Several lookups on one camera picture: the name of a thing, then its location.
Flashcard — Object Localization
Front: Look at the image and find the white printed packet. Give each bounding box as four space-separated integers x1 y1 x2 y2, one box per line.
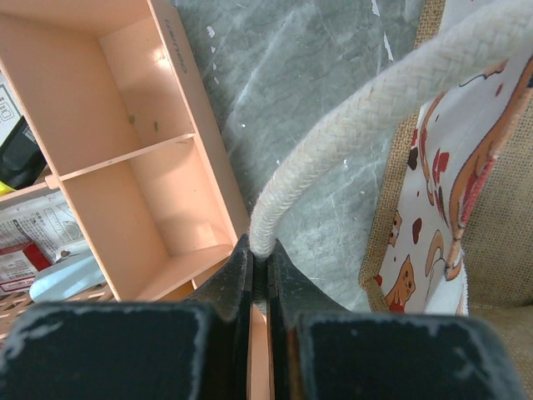
0 73 22 144

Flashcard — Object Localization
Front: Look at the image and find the printed canvas burlap bag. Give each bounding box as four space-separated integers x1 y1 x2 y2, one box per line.
248 0 533 376

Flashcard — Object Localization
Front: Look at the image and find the red white printed box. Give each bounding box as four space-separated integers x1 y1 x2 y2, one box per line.
0 242 52 295

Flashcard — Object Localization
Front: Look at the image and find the orange plastic desk organizer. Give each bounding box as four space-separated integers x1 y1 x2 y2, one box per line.
1 1 271 399

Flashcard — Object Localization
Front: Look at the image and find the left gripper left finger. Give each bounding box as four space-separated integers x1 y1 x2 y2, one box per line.
1 237 253 399

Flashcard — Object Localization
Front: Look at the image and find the white printed sachet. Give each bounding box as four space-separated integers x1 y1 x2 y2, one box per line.
1 192 88 262

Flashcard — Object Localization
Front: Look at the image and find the light blue plastic clip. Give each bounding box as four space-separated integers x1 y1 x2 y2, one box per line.
29 250 106 303

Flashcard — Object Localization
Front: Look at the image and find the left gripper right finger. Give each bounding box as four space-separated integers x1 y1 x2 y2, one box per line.
266 244 526 399

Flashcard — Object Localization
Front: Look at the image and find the black yellow highlighter pen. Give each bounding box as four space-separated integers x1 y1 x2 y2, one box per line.
1 117 47 196

